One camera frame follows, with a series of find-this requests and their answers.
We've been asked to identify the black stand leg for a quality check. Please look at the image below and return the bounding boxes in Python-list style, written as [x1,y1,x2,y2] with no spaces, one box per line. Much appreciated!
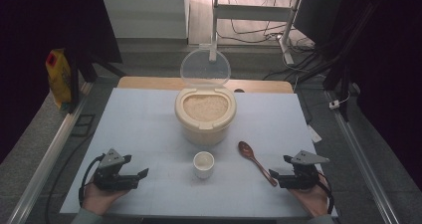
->
[64,47,127,114]

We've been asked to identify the black floor cables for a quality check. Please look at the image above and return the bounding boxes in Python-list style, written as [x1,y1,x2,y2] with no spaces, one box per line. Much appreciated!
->
[217,0,317,54]

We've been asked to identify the person's left hand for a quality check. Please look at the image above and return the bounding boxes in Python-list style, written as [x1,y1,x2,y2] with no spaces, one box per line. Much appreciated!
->
[81,182,130,217]

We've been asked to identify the aluminium rail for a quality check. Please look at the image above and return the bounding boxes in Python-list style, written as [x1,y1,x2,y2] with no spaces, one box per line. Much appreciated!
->
[6,81,95,224]
[324,89,401,224]

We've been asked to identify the clear container lid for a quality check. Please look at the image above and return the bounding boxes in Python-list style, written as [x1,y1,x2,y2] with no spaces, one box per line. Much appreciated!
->
[179,44,232,88]

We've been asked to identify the white paper tag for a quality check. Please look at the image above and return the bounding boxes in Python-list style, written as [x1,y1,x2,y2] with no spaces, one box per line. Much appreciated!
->
[307,123,323,144]

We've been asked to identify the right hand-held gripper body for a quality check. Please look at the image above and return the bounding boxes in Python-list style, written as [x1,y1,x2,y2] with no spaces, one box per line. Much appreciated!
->
[278,149,330,189]

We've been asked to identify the white desk frame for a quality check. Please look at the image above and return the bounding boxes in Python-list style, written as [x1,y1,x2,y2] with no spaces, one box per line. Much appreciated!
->
[208,0,304,66]

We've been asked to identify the brown wooden spoon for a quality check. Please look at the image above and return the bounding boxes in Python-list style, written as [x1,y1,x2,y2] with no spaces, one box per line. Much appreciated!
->
[237,140,279,187]

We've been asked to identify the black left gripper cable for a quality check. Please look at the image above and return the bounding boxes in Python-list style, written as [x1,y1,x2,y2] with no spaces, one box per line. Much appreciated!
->
[78,153,106,208]

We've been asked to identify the black floor cable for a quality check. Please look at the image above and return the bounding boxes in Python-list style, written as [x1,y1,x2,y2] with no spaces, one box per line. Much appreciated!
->
[44,132,96,224]

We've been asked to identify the white cabinet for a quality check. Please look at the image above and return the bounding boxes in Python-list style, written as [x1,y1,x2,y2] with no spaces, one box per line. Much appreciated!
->
[100,0,190,40]

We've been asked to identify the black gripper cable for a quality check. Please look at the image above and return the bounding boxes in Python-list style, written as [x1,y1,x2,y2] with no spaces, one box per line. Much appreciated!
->
[78,153,106,208]
[316,171,334,215]

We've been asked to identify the uncooked white rice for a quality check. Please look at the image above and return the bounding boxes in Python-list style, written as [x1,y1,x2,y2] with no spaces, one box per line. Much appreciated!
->
[183,95,230,122]

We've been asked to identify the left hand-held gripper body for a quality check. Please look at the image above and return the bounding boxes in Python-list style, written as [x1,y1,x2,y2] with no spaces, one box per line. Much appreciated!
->
[94,147,140,192]

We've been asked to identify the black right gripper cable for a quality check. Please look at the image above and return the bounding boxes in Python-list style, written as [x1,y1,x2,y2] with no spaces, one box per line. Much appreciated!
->
[316,171,334,215]

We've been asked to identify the person's right hand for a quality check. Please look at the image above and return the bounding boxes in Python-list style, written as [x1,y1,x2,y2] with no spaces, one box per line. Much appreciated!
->
[288,180,330,218]

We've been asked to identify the white cup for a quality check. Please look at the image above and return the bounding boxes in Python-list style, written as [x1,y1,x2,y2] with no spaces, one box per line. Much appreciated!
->
[192,150,216,180]

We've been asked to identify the cream rice container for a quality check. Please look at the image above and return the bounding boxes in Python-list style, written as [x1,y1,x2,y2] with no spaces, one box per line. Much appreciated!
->
[174,86,238,147]

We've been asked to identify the yellow bag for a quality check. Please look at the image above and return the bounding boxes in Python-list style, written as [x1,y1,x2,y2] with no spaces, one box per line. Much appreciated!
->
[45,48,74,111]

